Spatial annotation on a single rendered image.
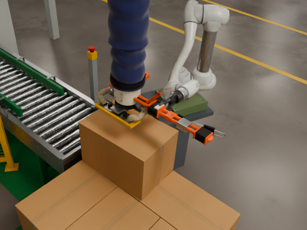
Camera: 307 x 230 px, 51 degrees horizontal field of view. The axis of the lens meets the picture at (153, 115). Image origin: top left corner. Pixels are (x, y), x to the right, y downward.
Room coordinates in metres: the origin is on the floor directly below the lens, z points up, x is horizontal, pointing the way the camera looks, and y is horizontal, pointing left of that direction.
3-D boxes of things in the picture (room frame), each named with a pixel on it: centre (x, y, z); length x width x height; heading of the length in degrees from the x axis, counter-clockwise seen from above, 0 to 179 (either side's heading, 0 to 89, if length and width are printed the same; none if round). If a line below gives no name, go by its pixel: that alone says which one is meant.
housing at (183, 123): (1.49, -0.19, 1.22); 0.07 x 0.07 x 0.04; 52
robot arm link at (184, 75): (2.37, -0.19, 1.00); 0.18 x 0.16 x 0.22; 91
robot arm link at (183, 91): (1.80, -0.17, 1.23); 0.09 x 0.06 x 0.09; 53
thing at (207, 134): (1.40, -0.29, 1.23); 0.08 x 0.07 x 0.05; 52
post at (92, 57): (2.74, 0.62, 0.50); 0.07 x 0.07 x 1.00; 53
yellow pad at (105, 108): (1.70, 0.24, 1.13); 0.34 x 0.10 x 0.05; 52
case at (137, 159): (1.77, 0.17, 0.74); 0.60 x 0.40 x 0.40; 56
